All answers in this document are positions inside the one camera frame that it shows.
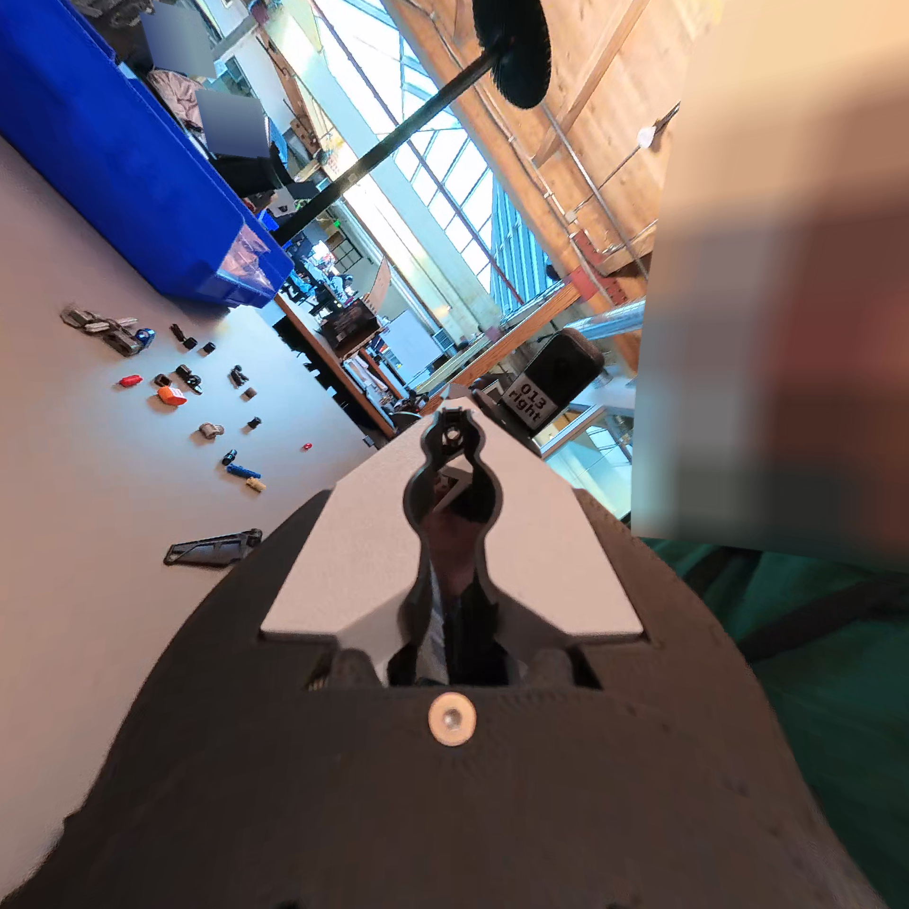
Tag wooden desk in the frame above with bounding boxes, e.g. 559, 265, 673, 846
276, 294, 399, 437

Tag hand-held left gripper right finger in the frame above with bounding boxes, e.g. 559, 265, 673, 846
465, 408, 643, 686

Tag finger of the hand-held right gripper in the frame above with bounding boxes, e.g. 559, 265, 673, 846
432, 458, 478, 514

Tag blue plastic bin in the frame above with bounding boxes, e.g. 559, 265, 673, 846
0, 0, 295, 310

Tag black strap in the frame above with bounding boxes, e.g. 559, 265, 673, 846
739, 582, 909, 661

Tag black lego wing panel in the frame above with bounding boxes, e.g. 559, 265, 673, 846
165, 529, 262, 569

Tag person's green shirt torso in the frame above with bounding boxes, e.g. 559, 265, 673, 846
639, 536, 909, 909

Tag clear plastic bags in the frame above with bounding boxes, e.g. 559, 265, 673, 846
220, 227, 281, 292

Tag black pole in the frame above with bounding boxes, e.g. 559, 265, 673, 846
273, 0, 553, 246

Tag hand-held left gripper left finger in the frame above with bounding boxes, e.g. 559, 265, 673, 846
260, 408, 452, 686

